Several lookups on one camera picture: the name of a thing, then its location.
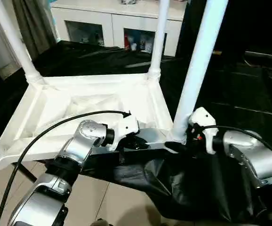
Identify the white table top frame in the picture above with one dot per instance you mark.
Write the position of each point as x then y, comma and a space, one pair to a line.
56, 103

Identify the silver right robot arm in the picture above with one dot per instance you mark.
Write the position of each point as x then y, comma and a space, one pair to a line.
253, 155

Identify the black work mat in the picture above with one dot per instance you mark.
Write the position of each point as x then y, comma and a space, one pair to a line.
192, 193

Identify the small yellow label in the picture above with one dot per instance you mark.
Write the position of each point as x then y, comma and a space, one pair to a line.
217, 53

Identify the white glass-door cabinet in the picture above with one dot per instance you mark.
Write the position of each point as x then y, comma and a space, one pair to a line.
103, 12

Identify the blue white ceramic pot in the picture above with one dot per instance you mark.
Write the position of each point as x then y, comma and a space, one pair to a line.
129, 2

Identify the grey curtain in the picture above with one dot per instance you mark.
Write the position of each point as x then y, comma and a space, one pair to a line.
37, 23

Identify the black metal stand frame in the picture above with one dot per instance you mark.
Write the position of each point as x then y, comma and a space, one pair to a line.
25, 172

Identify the black metal rail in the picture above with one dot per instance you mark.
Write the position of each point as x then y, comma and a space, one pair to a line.
265, 57

